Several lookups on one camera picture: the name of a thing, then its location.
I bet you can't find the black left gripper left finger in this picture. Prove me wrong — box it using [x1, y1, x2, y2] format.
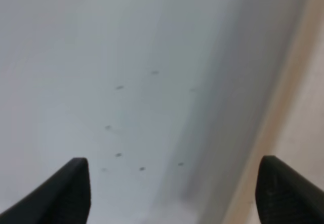
[1, 158, 91, 223]

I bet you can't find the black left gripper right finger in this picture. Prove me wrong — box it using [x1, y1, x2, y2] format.
[255, 156, 323, 224]

